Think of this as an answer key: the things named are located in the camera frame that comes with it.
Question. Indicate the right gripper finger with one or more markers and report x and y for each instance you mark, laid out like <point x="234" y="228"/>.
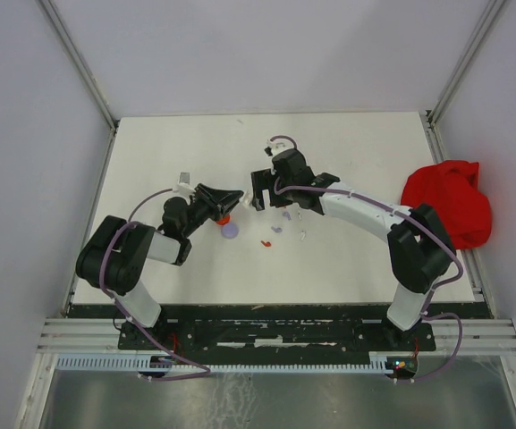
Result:
<point x="276" y="200"/>
<point x="261" y="183"/>

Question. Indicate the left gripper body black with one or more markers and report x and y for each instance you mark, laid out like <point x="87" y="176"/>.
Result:
<point x="200" y="212"/>

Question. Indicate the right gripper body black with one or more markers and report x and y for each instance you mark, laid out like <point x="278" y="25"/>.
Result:
<point x="283" y="185"/>

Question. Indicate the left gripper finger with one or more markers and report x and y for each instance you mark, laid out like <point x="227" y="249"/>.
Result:
<point x="218" y="196"/>
<point x="223" y="206"/>

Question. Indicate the white charging case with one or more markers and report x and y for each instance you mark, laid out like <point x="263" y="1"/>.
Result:
<point x="247" y="200"/>

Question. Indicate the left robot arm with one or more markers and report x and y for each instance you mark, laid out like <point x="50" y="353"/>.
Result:
<point x="115" y="255"/>

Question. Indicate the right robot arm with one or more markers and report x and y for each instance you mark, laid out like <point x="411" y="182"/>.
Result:
<point x="421" y="252"/>

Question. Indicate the orange charging case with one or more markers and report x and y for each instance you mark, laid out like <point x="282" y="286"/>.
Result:
<point x="223" y="221"/>

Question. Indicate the purple charging case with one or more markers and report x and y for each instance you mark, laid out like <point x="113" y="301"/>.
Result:
<point x="230" y="231"/>

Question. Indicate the red cloth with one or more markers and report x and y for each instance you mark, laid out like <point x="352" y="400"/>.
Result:
<point x="452" y="189"/>

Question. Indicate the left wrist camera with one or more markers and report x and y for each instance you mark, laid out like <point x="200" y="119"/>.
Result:
<point x="183" y="183"/>

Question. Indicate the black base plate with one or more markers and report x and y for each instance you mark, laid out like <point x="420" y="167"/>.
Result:
<point x="284" y="334"/>

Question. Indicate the white cable duct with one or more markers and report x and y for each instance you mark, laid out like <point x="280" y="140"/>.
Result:
<point x="145" y="363"/>

